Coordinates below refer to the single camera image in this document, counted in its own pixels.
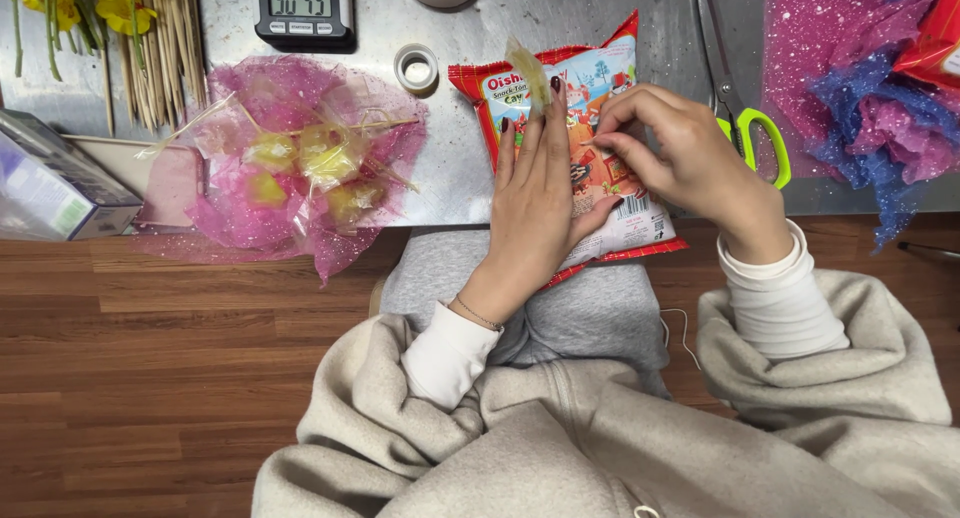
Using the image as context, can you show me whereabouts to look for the thin silver bracelet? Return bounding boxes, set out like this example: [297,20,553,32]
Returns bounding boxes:
[453,293,506,332]

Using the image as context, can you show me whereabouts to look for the black digital timer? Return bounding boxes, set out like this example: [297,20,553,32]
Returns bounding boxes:
[249,0,357,51]

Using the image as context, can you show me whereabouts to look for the person's grey trousers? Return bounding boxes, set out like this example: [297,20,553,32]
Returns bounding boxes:
[378,225,672,401]

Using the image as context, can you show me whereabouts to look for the yellow artificial flowers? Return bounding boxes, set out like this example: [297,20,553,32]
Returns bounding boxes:
[0,0,171,83]

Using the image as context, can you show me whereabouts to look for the bundle of wooden skewers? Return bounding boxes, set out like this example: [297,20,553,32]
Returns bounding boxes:
[101,0,210,138]

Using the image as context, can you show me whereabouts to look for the pink mesh candy bouquet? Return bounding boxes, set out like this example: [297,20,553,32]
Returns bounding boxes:
[133,53,431,288]

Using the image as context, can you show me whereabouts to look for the blue speckled mesh sheet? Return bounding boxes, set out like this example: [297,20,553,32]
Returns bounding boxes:
[805,51,960,254]

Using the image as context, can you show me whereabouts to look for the grey purple carton box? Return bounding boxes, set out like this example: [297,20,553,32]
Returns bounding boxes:
[0,109,145,243]

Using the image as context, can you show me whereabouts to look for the yellow wrapped candy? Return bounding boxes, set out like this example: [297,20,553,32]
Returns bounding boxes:
[246,132,300,174]
[326,182,385,224]
[300,126,363,193]
[247,173,290,210]

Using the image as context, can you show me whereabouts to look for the white flat tray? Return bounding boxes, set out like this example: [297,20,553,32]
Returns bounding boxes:
[63,134,208,231]

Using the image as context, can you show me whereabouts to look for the green handled scissors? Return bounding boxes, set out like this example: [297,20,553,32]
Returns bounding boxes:
[693,0,793,191]

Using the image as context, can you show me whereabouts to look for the red snack packet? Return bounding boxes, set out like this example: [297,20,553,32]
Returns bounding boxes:
[447,9,690,291]

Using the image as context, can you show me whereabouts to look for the red orange snack bag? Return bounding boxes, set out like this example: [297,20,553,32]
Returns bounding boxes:
[891,0,960,93]

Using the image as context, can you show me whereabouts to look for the person's left hand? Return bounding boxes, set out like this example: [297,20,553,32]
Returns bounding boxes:
[468,75,627,329]

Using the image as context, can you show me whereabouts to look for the person's right hand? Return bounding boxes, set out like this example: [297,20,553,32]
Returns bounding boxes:
[581,83,786,266]

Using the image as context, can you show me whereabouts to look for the thin white cable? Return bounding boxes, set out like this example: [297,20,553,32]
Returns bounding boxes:
[659,306,703,371]

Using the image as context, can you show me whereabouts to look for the black pen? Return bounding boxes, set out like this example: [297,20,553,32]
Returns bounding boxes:
[897,240,960,263]

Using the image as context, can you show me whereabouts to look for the pink speckled mesh sheet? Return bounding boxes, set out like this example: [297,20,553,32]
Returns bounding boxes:
[760,0,960,183]

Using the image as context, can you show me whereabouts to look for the small clear tape roll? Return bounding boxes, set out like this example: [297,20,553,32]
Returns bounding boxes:
[393,43,441,96]

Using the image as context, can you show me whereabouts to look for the clear tape piece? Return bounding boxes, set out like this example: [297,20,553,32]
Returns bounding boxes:
[504,36,555,119]

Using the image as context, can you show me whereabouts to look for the person's beige hoodie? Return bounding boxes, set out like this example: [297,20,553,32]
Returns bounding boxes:
[249,269,960,518]

